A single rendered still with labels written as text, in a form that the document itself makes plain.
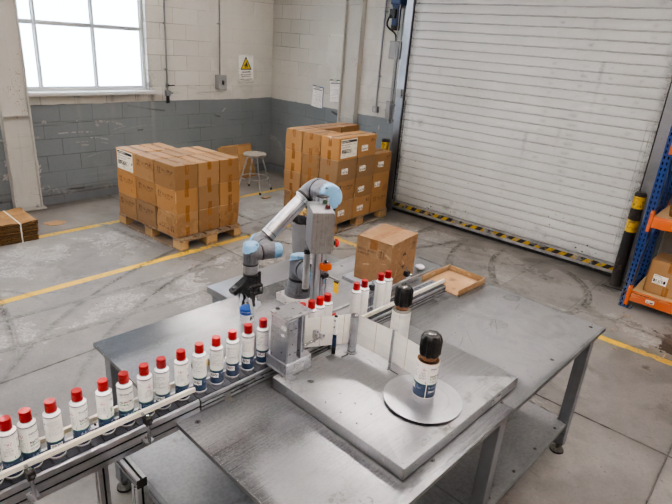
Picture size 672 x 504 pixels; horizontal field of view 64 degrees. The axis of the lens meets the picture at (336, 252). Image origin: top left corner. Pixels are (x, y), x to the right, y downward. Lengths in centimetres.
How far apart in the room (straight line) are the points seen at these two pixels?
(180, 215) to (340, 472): 418
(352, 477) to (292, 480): 20
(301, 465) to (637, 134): 507
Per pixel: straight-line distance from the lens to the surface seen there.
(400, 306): 239
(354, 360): 237
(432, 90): 713
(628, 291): 576
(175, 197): 564
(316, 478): 190
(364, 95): 792
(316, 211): 230
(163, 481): 280
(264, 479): 189
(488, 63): 677
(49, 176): 752
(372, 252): 310
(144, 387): 200
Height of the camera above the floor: 216
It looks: 21 degrees down
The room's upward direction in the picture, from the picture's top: 4 degrees clockwise
